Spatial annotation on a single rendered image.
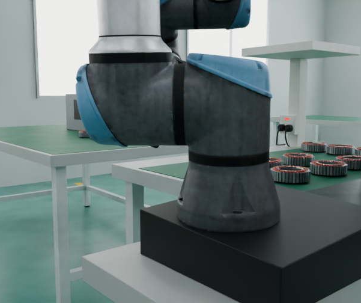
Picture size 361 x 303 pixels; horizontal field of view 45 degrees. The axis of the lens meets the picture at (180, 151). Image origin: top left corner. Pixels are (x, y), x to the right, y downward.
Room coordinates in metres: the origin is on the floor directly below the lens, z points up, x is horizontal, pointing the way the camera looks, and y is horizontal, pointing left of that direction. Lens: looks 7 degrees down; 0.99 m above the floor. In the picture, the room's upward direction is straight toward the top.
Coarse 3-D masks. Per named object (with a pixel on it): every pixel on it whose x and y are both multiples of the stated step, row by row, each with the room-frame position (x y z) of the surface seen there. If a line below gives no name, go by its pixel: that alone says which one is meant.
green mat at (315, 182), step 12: (276, 156) 1.74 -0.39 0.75; (324, 156) 1.74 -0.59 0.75; (336, 156) 1.74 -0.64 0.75; (144, 168) 1.45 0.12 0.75; (156, 168) 1.45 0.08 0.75; (168, 168) 1.45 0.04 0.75; (180, 168) 1.45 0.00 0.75; (312, 180) 1.24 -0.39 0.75; (324, 180) 1.24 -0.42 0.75; (336, 180) 1.24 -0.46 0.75; (348, 180) 1.24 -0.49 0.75
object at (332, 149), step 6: (306, 144) 1.89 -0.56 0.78; (312, 144) 1.87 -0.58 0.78; (318, 144) 1.87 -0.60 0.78; (324, 144) 1.88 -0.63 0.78; (330, 144) 1.85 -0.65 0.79; (336, 144) 1.86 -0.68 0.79; (306, 150) 1.88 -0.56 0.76; (312, 150) 1.87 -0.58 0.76; (318, 150) 1.87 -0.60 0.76; (324, 150) 1.87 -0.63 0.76; (330, 150) 1.79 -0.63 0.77; (336, 150) 1.77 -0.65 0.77; (342, 150) 1.76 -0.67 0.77; (348, 150) 1.76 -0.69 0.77; (360, 150) 1.69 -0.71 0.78
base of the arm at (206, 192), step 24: (192, 168) 0.60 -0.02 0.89; (216, 168) 0.57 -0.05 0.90; (240, 168) 0.56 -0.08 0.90; (264, 168) 0.58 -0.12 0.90; (192, 192) 0.58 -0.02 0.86; (216, 192) 0.56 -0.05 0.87; (240, 192) 0.56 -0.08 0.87; (264, 192) 0.57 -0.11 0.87; (192, 216) 0.57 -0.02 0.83; (216, 216) 0.55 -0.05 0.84; (240, 216) 0.55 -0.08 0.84; (264, 216) 0.56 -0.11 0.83
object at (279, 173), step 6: (276, 168) 1.23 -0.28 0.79; (282, 168) 1.26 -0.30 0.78; (288, 168) 1.26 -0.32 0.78; (294, 168) 1.26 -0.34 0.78; (300, 168) 1.24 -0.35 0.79; (306, 168) 1.23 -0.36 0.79; (276, 174) 1.20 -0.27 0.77; (282, 174) 1.19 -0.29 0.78; (288, 174) 1.19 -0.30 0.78; (294, 174) 1.18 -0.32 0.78; (300, 174) 1.18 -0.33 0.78; (306, 174) 1.19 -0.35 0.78; (276, 180) 1.20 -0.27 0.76; (282, 180) 1.19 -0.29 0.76; (288, 180) 1.19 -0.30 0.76; (294, 180) 1.18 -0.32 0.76; (300, 180) 1.18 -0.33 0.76; (306, 180) 1.19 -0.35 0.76
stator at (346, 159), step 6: (342, 156) 1.48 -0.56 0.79; (348, 156) 1.49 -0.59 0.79; (354, 156) 1.49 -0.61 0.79; (360, 156) 1.48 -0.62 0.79; (348, 162) 1.41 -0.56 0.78; (354, 162) 1.41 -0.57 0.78; (360, 162) 1.40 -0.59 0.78; (348, 168) 1.41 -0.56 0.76; (354, 168) 1.41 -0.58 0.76; (360, 168) 1.40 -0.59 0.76
